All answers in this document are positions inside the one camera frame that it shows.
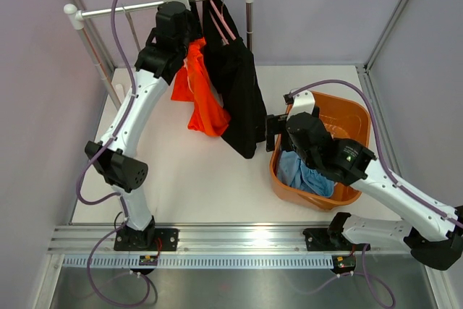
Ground light blue shorts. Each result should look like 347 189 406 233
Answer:
276 151 336 198

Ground black shorts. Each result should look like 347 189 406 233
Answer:
202 0 267 159

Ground orange shorts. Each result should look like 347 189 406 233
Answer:
171 38 231 137

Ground grey clothes hanger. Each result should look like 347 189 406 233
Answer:
121 5 141 52

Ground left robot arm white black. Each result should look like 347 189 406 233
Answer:
85 1 200 251

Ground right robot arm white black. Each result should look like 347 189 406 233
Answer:
266 111 462 271

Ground orange plastic basket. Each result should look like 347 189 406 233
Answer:
266 91 371 211

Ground silver white clothes rack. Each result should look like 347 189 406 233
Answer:
64 0 254 109

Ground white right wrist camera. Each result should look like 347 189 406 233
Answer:
284 90 315 117

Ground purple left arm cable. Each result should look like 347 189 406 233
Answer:
77 0 163 206

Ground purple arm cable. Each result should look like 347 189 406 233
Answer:
289 79 463 227
77 0 163 206

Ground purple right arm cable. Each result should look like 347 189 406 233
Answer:
289 79 463 227

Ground white slotted cable duct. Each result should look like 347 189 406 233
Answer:
63 254 334 269

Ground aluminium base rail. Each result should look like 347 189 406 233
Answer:
48 224 441 255

